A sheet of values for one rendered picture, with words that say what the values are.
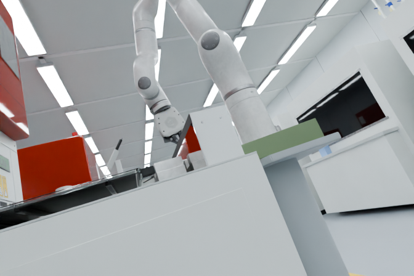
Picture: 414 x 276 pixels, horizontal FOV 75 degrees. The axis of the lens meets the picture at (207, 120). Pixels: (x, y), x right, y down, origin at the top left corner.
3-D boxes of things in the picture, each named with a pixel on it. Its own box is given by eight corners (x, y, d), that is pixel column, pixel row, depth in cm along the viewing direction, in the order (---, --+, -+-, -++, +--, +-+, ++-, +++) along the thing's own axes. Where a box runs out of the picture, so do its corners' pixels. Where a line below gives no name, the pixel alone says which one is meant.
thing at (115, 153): (109, 183, 107) (102, 151, 111) (111, 184, 110) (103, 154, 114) (125, 178, 109) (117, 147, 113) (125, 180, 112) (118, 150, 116)
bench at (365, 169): (432, 211, 273) (339, 48, 332) (324, 219, 435) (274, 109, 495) (495, 178, 307) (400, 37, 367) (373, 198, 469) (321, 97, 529)
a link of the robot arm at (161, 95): (166, 96, 101) (170, 103, 110) (149, 68, 104) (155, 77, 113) (146, 107, 101) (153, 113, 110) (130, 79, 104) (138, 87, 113)
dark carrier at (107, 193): (-19, 217, 61) (-19, 214, 61) (36, 223, 92) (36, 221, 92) (135, 172, 72) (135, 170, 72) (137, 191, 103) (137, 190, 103)
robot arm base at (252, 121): (280, 142, 99) (259, 98, 104) (299, 126, 81) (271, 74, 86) (232, 161, 96) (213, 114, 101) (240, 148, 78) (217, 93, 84)
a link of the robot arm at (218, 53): (259, 93, 98) (233, 40, 105) (248, 76, 81) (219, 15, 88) (230, 108, 101) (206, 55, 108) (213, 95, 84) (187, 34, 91)
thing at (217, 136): (209, 169, 59) (189, 112, 63) (178, 199, 108) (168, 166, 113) (246, 158, 62) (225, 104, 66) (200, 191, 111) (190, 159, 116)
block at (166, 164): (156, 173, 74) (153, 162, 75) (155, 175, 77) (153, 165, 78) (183, 164, 77) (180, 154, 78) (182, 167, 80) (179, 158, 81)
